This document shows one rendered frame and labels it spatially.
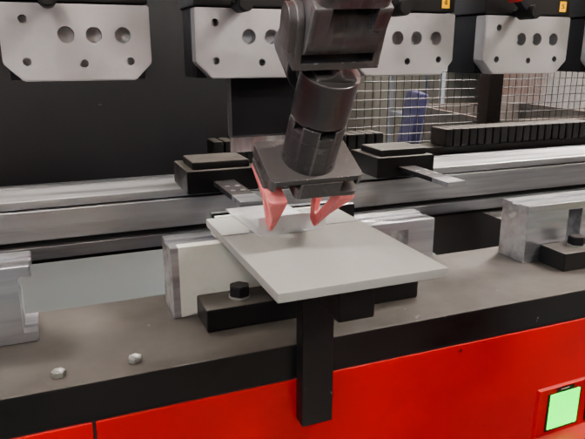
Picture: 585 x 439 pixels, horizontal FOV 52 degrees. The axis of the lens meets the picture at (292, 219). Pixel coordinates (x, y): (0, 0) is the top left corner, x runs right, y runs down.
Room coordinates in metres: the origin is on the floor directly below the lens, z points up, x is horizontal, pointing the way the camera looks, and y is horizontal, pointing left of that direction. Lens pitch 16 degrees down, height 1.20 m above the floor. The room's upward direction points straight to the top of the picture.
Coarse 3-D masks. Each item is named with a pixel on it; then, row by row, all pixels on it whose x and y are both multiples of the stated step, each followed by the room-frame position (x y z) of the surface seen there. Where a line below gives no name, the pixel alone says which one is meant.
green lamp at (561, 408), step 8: (568, 392) 0.60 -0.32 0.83; (576, 392) 0.61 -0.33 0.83; (552, 400) 0.59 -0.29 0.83; (560, 400) 0.60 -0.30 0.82; (568, 400) 0.60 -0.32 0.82; (576, 400) 0.61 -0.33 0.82; (552, 408) 0.59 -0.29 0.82; (560, 408) 0.60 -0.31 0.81; (568, 408) 0.60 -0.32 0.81; (576, 408) 0.61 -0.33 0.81; (552, 416) 0.59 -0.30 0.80; (560, 416) 0.60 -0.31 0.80; (568, 416) 0.60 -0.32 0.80; (552, 424) 0.59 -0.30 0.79; (560, 424) 0.60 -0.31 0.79
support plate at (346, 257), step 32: (224, 224) 0.71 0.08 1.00; (352, 224) 0.71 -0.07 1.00; (256, 256) 0.59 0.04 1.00; (288, 256) 0.59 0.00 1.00; (320, 256) 0.59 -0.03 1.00; (352, 256) 0.59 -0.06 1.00; (384, 256) 0.59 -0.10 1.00; (416, 256) 0.59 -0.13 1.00; (288, 288) 0.50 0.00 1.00; (320, 288) 0.50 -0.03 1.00; (352, 288) 0.51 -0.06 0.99
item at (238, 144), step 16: (240, 80) 0.76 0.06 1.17; (256, 80) 0.76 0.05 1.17; (272, 80) 0.77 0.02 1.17; (240, 96) 0.76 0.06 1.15; (256, 96) 0.76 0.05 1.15; (272, 96) 0.77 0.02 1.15; (288, 96) 0.78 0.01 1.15; (240, 112) 0.76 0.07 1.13; (256, 112) 0.76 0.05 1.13; (272, 112) 0.77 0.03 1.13; (288, 112) 0.78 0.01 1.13; (240, 128) 0.76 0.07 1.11; (256, 128) 0.76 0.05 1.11; (272, 128) 0.77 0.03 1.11; (240, 144) 0.76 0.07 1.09
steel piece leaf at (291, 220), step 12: (240, 216) 0.73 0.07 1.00; (252, 216) 0.73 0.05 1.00; (264, 216) 0.73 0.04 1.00; (288, 216) 0.67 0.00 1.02; (300, 216) 0.67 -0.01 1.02; (252, 228) 0.68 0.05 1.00; (264, 228) 0.66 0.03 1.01; (276, 228) 0.66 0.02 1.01; (288, 228) 0.67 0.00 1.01; (300, 228) 0.67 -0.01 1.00; (312, 228) 0.68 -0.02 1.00
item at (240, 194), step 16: (176, 160) 1.02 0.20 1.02; (192, 160) 0.96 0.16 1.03; (208, 160) 0.96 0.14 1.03; (224, 160) 0.96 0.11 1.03; (240, 160) 0.97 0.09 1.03; (176, 176) 1.01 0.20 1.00; (192, 176) 0.93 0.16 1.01; (208, 176) 0.94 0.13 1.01; (224, 176) 0.95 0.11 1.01; (240, 176) 0.96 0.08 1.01; (192, 192) 0.93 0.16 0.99; (208, 192) 0.94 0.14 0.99; (224, 192) 0.88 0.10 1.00; (240, 192) 0.85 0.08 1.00
